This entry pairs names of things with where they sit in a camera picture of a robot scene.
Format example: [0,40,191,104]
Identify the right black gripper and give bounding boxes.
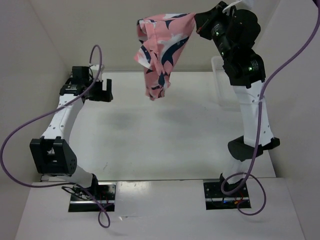
[194,0,234,60]

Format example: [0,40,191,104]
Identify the pink shark print shorts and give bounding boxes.
[134,12,196,101]

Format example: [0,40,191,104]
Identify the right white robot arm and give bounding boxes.
[194,1,280,197]

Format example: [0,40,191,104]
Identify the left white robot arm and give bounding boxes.
[29,64,113,200]

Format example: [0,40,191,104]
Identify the white plastic basket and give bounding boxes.
[211,56,240,111]

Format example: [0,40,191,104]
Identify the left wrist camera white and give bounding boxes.
[89,64,105,82]

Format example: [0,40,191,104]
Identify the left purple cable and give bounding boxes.
[0,44,111,229]

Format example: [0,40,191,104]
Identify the purple cable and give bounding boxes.
[221,0,320,216]
[0,44,111,229]

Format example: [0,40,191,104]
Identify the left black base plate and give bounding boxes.
[64,182,117,213]

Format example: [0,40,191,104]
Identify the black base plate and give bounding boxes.
[203,179,251,210]
[64,182,117,213]

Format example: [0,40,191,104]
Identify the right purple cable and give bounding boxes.
[221,0,320,216]

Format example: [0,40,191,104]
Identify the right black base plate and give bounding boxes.
[203,179,251,210]

